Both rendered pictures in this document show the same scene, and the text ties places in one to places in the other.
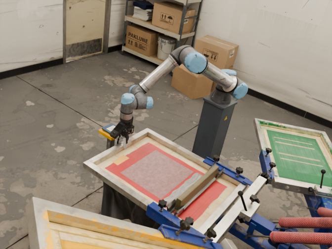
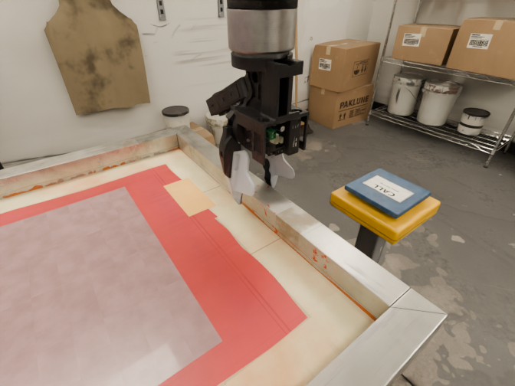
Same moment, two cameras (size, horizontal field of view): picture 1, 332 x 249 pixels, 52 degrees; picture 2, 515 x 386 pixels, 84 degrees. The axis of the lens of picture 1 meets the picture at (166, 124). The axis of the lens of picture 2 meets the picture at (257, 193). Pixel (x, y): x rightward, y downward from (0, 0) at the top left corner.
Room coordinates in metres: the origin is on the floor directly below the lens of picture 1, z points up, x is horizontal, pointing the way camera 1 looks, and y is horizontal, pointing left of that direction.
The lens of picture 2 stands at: (1.90, -0.09, 1.24)
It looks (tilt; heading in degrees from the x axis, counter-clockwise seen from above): 35 degrees down; 113
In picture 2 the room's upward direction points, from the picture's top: straight up
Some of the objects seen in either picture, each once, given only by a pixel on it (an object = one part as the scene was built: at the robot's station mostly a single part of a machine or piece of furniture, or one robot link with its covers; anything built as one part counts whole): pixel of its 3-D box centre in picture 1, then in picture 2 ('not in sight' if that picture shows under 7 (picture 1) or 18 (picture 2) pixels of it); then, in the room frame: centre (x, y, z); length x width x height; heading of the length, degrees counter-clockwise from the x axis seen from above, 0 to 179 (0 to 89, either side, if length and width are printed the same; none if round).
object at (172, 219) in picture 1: (173, 223); not in sight; (1.19, -0.12, 0.98); 0.30 x 0.05 x 0.07; 59
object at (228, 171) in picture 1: (224, 173); not in sight; (1.67, -0.41, 0.98); 0.30 x 0.05 x 0.07; 59
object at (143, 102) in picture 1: (142, 101); not in sight; (1.83, 0.17, 1.28); 0.11 x 0.11 x 0.08; 28
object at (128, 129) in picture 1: (125, 125); (264, 106); (1.77, 0.24, 1.12); 0.09 x 0.08 x 0.12; 149
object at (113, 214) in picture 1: (132, 217); not in sight; (1.41, 0.09, 0.74); 0.46 x 0.04 x 0.42; 59
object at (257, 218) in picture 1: (257, 222); not in sight; (1.26, -0.54, 1.02); 0.17 x 0.06 x 0.05; 59
